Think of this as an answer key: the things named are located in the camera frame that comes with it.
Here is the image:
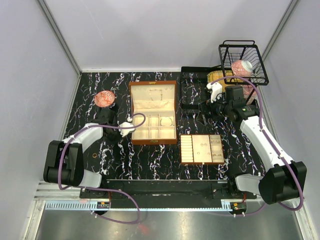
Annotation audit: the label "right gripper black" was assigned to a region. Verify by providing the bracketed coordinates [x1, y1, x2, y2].
[196, 92, 232, 126]

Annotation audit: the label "silver pearl bracelet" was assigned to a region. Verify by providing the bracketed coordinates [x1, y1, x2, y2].
[160, 116, 174, 127]

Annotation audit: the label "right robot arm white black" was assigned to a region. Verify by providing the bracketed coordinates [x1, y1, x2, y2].
[199, 82, 307, 205]

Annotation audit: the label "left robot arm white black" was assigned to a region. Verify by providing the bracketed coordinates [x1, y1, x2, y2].
[43, 108, 121, 198]

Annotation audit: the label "brown flat jewelry tray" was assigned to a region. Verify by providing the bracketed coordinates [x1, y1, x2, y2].
[180, 134, 225, 165]

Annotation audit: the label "brown open jewelry box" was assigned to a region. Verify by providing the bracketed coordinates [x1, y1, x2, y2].
[129, 80, 177, 145]

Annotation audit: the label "red patterned bowl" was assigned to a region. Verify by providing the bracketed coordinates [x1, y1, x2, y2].
[94, 90, 116, 108]

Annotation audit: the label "yellow woven plate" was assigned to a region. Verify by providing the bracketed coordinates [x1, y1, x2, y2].
[207, 70, 242, 83]

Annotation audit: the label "black flat drain tray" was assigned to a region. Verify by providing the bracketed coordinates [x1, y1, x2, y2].
[180, 65, 221, 111]

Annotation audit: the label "pink patterned cup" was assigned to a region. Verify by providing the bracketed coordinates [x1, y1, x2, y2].
[242, 85, 258, 102]

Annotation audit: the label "pink patterned bowl in rack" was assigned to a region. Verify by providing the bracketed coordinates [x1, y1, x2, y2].
[231, 59, 253, 77]

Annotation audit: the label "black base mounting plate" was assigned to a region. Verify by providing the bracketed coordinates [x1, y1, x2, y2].
[79, 178, 258, 209]

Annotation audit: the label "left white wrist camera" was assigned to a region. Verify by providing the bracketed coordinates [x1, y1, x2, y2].
[118, 116, 136, 138]

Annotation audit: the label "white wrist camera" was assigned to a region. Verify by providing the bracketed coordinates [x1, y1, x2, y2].
[206, 82, 223, 103]
[118, 116, 136, 138]

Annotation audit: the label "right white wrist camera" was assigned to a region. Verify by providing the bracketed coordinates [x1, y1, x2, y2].
[206, 82, 223, 103]

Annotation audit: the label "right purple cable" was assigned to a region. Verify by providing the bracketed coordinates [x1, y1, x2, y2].
[204, 75, 306, 217]

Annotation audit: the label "necklace in box lid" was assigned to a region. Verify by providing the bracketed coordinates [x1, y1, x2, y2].
[148, 87, 164, 102]

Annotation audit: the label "black wire dish rack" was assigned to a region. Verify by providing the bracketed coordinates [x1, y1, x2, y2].
[218, 40, 269, 86]

